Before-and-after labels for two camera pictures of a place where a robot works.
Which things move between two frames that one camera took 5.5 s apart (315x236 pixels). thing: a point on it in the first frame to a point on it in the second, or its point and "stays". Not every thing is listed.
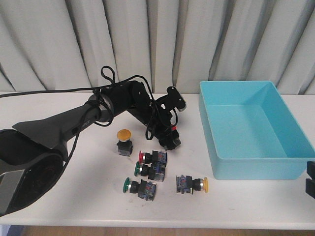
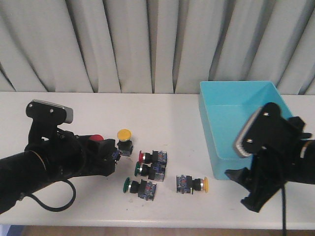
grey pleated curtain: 51,44 stays
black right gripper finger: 310,187 to 245,177
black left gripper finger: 174,140 to 101,150
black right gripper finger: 310,169 to 258,195
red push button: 175,141 to 96,137
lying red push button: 157,157 stays
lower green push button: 146,190 stays
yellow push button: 125,146 stays
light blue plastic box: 251,133 stays
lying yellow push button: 185,184 stays
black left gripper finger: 168,138 to 104,168
